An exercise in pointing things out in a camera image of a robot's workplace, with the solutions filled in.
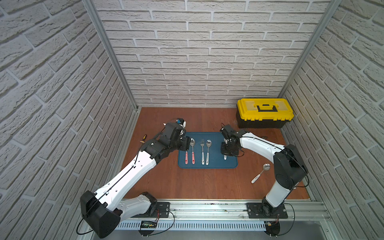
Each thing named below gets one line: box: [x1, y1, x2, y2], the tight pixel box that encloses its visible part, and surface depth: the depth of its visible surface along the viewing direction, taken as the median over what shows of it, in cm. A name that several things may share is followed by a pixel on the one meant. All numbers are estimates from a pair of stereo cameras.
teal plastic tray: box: [178, 132, 239, 169], surface depth 92 cm
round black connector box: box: [264, 221, 281, 239], surface depth 72 cm
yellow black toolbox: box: [236, 98, 294, 129], surface depth 98 cm
